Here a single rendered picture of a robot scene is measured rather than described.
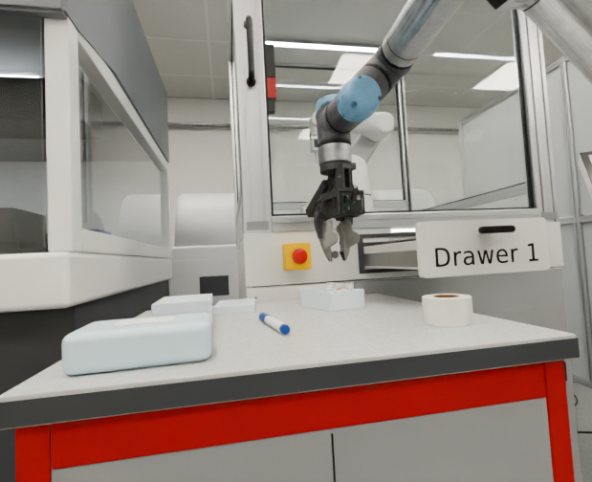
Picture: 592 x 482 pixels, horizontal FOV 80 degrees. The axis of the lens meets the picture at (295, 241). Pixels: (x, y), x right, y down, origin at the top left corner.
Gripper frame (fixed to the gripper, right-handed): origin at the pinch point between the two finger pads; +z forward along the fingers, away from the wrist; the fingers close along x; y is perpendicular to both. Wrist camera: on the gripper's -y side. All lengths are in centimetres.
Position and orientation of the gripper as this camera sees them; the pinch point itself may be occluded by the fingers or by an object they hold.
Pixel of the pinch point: (335, 255)
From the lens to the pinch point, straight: 81.3
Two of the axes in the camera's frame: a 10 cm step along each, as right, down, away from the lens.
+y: 4.7, -0.7, -8.8
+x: 8.8, -0.2, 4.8
